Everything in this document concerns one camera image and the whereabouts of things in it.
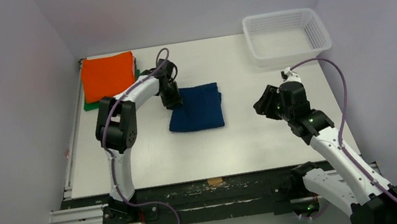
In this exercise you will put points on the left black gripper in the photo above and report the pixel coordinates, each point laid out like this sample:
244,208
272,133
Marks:
174,102

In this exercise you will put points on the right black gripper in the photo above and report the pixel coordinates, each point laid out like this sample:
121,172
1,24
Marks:
268,102

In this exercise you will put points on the blue t shirt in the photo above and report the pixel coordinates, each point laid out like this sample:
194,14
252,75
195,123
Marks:
201,110

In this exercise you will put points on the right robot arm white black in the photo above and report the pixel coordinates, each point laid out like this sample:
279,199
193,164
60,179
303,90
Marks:
363,194

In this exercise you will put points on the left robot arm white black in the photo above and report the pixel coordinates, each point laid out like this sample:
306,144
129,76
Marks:
116,127

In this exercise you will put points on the folded dark t shirt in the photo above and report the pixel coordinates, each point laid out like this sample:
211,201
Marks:
136,72

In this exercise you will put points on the white plastic basket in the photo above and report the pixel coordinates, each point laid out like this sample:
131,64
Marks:
285,37

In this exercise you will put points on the folded orange t shirt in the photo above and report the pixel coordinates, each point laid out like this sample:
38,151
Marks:
107,76

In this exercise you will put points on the folded green t shirt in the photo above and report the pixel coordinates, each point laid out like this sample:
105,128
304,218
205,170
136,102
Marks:
92,106

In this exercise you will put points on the brown tape piece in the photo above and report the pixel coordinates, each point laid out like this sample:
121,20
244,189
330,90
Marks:
213,182

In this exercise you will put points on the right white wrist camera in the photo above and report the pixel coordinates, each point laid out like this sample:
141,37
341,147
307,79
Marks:
288,75

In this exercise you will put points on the black mounting base rail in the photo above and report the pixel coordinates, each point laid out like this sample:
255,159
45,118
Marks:
247,194

